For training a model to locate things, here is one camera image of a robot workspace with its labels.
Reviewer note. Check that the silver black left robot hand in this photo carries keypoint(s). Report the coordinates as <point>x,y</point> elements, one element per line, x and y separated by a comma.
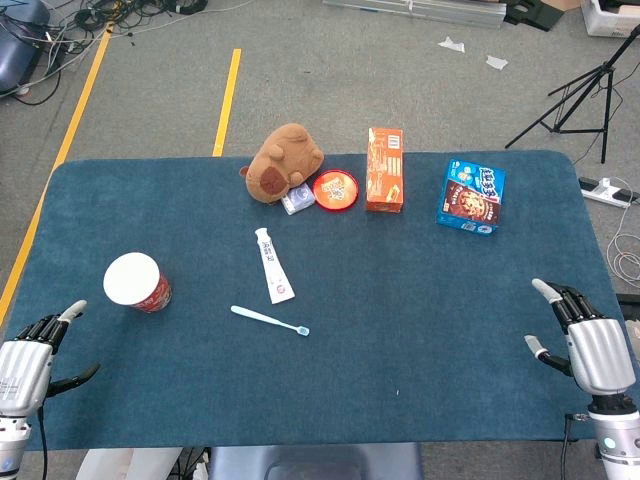
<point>25,370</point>

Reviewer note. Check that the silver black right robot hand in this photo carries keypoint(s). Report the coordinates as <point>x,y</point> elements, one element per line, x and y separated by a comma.
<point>602,355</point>

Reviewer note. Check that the light blue toothbrush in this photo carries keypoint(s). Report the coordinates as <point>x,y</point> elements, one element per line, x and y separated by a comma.
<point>265,319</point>

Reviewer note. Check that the white toothpaste tube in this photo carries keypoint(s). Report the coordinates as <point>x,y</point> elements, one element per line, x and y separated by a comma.
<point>275,280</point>

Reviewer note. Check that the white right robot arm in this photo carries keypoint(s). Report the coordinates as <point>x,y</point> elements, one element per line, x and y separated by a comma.
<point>620,440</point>

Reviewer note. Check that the red paper noodle cup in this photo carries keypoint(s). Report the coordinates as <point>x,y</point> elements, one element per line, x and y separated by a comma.
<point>131,278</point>

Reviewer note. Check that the white power strip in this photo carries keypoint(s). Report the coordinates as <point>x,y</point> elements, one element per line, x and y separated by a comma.
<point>600,189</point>

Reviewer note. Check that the blue cookie box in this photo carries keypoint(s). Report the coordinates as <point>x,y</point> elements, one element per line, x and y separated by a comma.
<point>470,200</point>

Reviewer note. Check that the blue table cloth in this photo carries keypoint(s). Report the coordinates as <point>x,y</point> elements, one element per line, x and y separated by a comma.
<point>350,300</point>

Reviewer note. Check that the orange cracker box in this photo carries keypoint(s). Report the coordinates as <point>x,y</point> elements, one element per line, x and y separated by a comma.
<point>385,175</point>

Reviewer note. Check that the black tripod stand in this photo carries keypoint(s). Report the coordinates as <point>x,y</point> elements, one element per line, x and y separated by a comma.
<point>607,66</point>

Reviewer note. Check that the blue grey seat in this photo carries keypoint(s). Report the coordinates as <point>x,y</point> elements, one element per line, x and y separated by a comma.
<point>315,462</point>

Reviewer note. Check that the crumpled white paper scrap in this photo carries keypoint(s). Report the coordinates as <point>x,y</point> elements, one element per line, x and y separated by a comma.
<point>452,45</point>
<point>496,62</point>

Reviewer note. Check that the red round lid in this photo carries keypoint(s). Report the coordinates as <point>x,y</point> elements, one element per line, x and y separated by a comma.
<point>335,191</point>

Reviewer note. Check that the dark blue grey machine base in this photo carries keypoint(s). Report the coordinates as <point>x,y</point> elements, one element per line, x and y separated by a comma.
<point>15,50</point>

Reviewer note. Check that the purple tissue pack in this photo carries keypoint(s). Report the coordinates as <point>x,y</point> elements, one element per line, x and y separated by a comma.
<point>299,199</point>

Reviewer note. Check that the brown capybara plush toy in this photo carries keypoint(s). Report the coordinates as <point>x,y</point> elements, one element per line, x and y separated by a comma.
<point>280,160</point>

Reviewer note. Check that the white plastic bin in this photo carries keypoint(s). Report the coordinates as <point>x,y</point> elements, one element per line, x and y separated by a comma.
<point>600,20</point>

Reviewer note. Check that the short yellow floor tape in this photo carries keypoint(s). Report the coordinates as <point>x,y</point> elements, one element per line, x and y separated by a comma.
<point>227,100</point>

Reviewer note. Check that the black metal bracket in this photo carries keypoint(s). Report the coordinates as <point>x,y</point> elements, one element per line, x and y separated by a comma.
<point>535,15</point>

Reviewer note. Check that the aluminium rail platform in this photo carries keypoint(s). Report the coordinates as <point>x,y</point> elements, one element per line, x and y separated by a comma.
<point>440,12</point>

